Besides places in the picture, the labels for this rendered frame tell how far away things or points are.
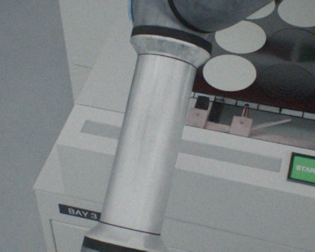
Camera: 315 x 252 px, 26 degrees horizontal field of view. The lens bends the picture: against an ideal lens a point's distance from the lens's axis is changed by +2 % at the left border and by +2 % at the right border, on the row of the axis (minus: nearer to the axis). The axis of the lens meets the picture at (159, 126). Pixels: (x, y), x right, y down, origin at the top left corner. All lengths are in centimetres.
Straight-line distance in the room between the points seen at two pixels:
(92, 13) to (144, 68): 85
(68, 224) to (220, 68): 41
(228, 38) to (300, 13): 17
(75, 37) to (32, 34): 101
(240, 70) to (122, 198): 51
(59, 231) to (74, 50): 67
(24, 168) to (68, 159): 121
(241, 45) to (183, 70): 47
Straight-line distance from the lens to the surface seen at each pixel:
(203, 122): 122
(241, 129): 121
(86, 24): 180
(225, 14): 87
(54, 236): 138
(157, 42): 92
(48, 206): 129
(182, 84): 93
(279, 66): 135
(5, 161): 240
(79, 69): 192
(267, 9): 148
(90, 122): 116
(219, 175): 108
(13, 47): 280
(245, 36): 141
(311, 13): 148
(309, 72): 135
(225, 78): 131
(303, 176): 109
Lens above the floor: 180
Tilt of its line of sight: 48 degrees down
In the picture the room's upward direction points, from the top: straight up
